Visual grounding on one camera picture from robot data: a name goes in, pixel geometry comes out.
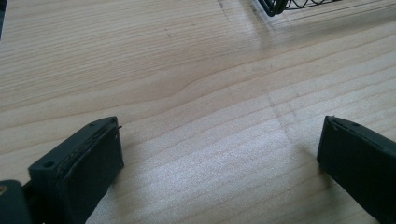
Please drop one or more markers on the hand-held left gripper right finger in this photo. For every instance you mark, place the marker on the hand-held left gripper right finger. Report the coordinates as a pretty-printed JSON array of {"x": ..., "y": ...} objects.
[{"x": 361, "y": 161}]

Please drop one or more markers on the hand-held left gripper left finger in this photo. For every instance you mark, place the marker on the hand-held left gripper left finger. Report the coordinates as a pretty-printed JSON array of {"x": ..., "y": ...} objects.
[{"x": 77, "y": 168}]

